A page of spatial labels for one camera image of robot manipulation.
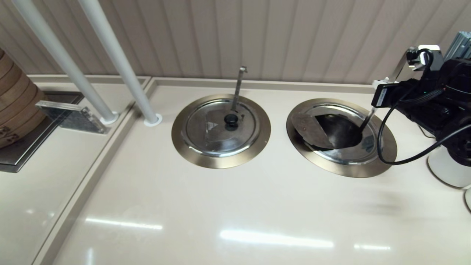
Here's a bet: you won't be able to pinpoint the steel pot lid black knob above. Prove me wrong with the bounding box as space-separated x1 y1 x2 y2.
182 99 260 158
291 104 383 165

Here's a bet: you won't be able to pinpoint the white round canister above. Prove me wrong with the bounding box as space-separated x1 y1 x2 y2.
428 145 471 189

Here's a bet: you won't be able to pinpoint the thick white support pole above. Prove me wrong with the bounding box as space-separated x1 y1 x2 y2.
78 0 163 128

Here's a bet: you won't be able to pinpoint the clear acrylic sign block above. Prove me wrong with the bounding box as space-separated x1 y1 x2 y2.
35 100 110 134

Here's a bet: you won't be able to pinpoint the thin white support pole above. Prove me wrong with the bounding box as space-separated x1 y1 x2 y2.
12 0 120 125

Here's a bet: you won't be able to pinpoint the stacked bamboo steamer baskets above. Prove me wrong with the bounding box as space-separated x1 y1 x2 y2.
0 48 47 149

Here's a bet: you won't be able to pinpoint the dark recessed steamer tray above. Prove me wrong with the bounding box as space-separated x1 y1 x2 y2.
0 92 86 173

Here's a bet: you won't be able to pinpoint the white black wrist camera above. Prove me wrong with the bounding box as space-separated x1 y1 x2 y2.
407 45 444 72

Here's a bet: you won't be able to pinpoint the black camera cable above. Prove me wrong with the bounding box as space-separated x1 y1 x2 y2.
377 48 471 165

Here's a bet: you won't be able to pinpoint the steel ladle hooked handle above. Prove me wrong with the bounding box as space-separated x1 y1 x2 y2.
231 66 248 113

